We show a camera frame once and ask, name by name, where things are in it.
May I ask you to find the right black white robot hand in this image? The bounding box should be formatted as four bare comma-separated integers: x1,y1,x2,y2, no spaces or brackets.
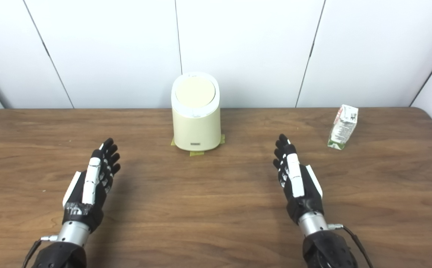
273,134,324,224

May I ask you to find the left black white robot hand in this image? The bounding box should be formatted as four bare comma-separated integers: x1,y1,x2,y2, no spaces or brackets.
62,138,121,233

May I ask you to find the white green milk carton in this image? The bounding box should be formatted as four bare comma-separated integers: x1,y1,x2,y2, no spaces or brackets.
327,105,359,150

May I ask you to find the cream-colored round bin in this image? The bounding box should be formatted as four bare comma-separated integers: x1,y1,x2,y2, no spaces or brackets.
171,72,222,151

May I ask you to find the cream round bin lid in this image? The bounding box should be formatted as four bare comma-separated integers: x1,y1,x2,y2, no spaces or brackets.
175,76,216,109

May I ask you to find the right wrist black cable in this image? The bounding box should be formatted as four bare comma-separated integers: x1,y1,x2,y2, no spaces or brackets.
328,223,374,268

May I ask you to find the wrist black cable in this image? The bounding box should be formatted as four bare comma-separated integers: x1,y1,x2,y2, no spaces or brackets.
22,235,58,268
328,223,374,268

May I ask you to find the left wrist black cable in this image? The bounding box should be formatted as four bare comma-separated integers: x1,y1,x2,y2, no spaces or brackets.
22,235,58,268

